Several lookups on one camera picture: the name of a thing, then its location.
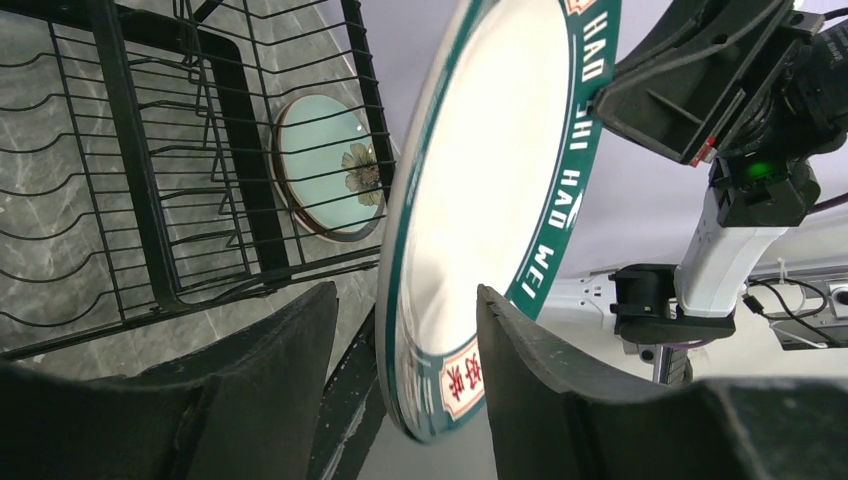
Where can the black wire dish rack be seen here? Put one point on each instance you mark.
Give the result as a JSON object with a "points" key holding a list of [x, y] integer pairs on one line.
{"points": [[164, 158]]}

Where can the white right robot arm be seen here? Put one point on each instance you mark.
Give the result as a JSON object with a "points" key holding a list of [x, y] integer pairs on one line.
{"points": [[745, 210]]}

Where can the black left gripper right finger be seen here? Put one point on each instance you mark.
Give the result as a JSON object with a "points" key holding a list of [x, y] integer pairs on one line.
{"points": [[556, 412]]}

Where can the mint green flower plate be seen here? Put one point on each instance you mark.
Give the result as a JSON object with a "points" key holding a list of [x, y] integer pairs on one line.
{"points": [[324, 166]]}

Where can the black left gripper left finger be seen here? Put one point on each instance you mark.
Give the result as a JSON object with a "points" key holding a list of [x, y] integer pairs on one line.
{"points": [[244, 407]]}

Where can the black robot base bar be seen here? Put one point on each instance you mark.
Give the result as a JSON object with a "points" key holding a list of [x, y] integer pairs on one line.
{"points": [[351, 410]]}

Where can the green rimmed white plate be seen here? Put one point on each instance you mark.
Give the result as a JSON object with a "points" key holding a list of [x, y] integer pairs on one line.
{"points": [[487, 191]]}

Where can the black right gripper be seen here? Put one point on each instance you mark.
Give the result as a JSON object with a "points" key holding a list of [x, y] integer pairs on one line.
{"points": [[744, 82]]}

